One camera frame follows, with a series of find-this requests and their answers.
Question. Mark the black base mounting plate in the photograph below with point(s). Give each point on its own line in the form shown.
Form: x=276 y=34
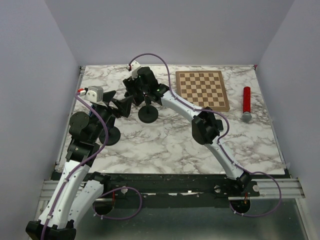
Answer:
x=162 y=191

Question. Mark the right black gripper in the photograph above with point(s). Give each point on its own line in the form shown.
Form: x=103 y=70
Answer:
x=130 y=83

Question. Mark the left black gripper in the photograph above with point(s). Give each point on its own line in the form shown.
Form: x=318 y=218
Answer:
x=124 y=105

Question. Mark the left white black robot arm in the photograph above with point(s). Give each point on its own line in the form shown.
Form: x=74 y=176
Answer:
x=89 y=135

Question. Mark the red grey microphone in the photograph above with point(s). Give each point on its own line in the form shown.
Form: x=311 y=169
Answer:
x=246 y=106

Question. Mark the pink phone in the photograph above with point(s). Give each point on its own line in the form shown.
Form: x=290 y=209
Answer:
x=138 y=99

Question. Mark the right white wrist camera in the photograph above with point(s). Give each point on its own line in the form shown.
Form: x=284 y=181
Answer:
x=133 y=68

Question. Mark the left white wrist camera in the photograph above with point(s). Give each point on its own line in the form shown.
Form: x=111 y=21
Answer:
x=93 y=94

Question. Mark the black round-base stand left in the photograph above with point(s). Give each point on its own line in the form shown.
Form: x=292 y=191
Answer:
x=114 y=136

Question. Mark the black round-base clamp stand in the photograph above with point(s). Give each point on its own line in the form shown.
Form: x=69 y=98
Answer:
x=148 y=113

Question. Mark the aluminium rail frame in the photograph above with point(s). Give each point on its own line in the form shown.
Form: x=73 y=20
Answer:
x=166 y=146

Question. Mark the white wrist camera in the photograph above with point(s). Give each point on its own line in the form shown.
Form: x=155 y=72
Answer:
x=93 y=94
x=133 y=68

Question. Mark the wooden chessboard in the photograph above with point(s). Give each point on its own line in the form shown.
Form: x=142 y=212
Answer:
x=203 y=88

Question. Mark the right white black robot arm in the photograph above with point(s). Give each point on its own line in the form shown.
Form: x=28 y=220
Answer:
x=203 y=128

